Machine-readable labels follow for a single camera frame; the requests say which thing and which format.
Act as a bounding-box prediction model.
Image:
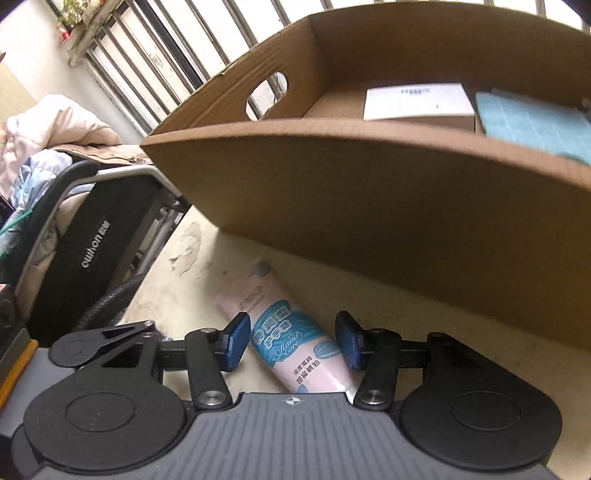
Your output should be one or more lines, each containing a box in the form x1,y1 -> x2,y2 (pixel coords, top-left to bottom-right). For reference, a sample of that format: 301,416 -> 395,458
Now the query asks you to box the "pale blue quilted cloth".
9,150 -> 77,210

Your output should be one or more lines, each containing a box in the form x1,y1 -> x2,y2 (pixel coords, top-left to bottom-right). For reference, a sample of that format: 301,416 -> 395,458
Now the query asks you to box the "brown cardboard box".
140,0 -> 591,354

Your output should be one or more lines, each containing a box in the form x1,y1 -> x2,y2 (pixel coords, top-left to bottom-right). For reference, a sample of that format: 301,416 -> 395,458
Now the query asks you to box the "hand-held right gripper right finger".
334,311 -> 468,409

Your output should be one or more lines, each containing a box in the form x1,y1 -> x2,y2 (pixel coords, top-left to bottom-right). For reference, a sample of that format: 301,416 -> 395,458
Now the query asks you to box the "brown folded cloth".
48,142 -> 155,168

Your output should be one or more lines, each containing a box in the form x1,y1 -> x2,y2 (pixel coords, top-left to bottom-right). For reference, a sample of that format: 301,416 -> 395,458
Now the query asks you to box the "white printed carton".
363,83 -> 477,136

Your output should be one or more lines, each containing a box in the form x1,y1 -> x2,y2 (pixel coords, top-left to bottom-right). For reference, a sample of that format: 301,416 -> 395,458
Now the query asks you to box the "metal window grille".
60,0 -> 591,136

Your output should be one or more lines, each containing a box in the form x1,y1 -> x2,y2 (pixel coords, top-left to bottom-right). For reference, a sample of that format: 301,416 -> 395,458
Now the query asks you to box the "black braided hose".
75,276 -> 145,331

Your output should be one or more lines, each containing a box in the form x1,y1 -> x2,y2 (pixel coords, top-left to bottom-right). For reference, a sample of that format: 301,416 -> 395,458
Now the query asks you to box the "light blue grid cloth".
475,89 -> 591,166

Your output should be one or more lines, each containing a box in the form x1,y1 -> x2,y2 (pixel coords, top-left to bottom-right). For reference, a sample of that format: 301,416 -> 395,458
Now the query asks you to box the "potted plant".
56,0 -> 95,34

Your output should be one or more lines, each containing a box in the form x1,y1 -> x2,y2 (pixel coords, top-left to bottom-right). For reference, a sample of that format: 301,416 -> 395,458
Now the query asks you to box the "pink hand cream tube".
215,261 -> 360,403

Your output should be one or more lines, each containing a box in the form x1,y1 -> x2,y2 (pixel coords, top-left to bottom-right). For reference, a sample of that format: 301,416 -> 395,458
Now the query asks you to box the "cream padded blanket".
0,94 -> 123,200

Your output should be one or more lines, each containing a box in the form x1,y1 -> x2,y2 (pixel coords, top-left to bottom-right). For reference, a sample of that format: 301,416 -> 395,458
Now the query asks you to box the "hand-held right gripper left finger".
95,311 -> 253,409

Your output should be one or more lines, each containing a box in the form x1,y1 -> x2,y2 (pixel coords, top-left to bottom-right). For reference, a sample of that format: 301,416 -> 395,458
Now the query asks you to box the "orange edged block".
0,338 -> 38,412

